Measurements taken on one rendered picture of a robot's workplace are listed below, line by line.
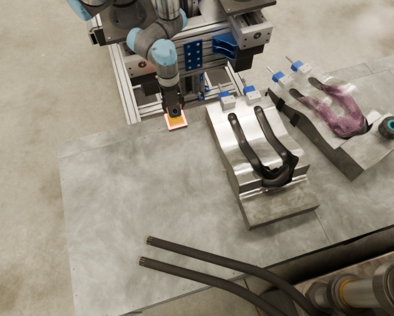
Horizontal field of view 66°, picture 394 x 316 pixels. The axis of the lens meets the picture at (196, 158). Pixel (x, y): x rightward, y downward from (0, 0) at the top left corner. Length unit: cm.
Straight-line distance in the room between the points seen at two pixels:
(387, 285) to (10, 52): 301
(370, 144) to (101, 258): 104
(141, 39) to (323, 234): 91
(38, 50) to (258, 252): 251
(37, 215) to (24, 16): 193
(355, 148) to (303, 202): 28
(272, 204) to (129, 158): 58
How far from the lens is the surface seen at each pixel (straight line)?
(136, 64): 130
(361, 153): 124
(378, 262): 127
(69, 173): 130
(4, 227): 232
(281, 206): 111
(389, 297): 69
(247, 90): 128
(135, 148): 127
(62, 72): 280
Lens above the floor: 189
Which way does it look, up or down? 64 degrees down
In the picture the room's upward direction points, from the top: 3 degrees counter-clockwise
